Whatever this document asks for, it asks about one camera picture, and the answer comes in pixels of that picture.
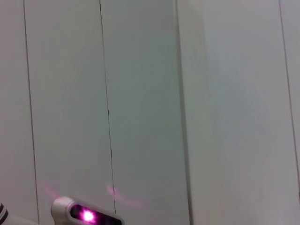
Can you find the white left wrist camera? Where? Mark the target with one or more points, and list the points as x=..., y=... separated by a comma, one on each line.
x=84, y=214

